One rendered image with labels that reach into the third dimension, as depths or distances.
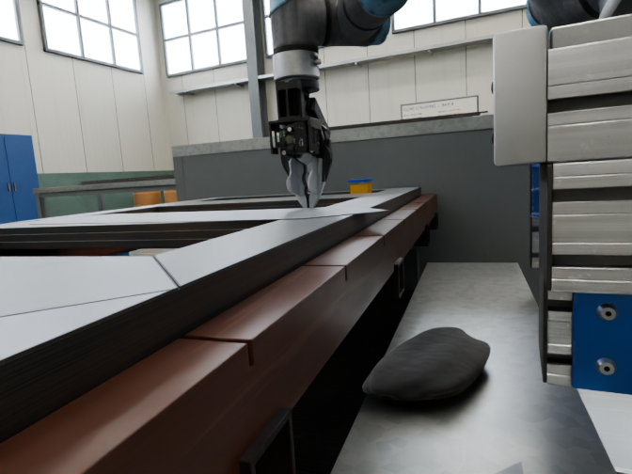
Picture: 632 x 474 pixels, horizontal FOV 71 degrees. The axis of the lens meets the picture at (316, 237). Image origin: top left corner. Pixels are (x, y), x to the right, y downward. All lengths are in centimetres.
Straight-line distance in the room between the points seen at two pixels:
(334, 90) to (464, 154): 910
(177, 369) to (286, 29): 63
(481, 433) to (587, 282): 16
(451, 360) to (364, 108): 976
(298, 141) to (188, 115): 1183
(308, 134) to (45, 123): 1002
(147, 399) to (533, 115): 29
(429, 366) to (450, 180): 103
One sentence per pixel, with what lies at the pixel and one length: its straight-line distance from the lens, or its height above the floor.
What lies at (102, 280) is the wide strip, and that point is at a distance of 30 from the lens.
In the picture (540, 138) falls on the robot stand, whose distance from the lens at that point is 34.
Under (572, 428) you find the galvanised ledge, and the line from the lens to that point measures 46.
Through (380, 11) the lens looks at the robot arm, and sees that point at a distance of 68.
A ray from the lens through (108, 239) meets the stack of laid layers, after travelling 76.
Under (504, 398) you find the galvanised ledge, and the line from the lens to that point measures 50.
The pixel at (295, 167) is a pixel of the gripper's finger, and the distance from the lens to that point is 78.
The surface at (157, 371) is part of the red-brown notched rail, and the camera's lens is 21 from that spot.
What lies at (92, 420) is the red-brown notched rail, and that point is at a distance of 18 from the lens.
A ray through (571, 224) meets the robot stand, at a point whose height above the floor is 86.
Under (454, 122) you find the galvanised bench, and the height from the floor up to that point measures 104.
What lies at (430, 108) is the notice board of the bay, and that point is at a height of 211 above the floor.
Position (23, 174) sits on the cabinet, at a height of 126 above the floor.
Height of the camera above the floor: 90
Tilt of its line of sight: 8 degrees down
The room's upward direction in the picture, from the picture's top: 4 degrees counter-clockwise
